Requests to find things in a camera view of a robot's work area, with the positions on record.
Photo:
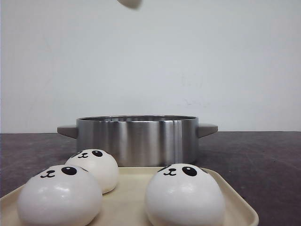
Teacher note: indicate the panda bun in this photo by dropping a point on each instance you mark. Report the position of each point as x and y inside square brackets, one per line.
[131, 4]
[61, 195]
[184, 195]
[100, 164]

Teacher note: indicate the beige rectangular tray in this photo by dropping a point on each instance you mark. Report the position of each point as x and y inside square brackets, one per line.
[124, 206]

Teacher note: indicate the stainless steel steamer pot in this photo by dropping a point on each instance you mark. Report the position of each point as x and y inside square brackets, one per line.
[141, 140]

